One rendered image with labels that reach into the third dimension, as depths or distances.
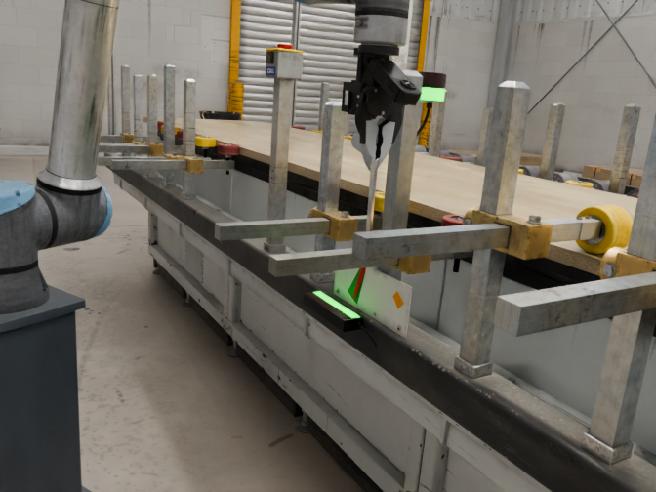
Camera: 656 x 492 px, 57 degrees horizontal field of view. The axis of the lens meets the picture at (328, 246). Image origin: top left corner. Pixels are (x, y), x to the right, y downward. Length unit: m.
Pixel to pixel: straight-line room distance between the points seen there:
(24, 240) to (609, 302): 1.22
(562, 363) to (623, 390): 0.34
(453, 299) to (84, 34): 0.99
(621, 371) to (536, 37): 10.44
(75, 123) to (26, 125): 7.25
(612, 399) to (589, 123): 9.40
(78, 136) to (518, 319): 1.18
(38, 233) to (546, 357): 1.12
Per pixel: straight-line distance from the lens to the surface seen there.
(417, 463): 1.58
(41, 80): 8.74
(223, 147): 2.25
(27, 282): 1.53
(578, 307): 0.64
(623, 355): 0.84
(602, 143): 10.00
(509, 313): 0.58
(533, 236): 0.90
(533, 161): 10.09
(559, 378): 1.19
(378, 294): 1.18
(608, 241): 1.08
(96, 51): 1.50
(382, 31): 1.05
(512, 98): 0.93
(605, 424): 0.88
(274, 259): 0.99
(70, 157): 1.55
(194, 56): 9.02
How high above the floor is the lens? 1.14
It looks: 15 degrees down
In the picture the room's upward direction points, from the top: 4 degrees clockwise
